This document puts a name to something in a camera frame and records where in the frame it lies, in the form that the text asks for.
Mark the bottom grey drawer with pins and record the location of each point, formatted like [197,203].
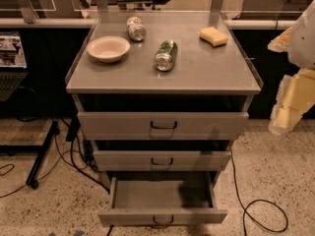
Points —
[161,199]

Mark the black stand leg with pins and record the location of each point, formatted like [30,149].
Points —
[41,152]

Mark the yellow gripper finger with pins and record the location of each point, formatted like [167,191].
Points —
[281,42]
[295,97]

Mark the monitor screen at left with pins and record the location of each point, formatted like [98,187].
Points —
[11,50]

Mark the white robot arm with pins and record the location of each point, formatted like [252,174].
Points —
[301,52]

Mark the grey drawer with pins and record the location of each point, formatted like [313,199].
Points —
[162,125]
[161,199]
[161,160]

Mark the yellow sponge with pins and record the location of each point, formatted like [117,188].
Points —
[214,36]

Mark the middle grey drawer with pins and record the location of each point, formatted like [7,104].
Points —
[161,160]

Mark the green soda can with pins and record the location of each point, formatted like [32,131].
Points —
[166,56]

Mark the silver red soda can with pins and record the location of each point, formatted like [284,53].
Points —
[136,29]

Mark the white bowl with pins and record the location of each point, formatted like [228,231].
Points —
[108,49]

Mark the top grey drawer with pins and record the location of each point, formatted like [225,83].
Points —
[162,125]

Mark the grey drawer cabinet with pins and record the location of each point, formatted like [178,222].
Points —
[203,79]

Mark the black keyboard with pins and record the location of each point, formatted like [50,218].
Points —
[9,82]

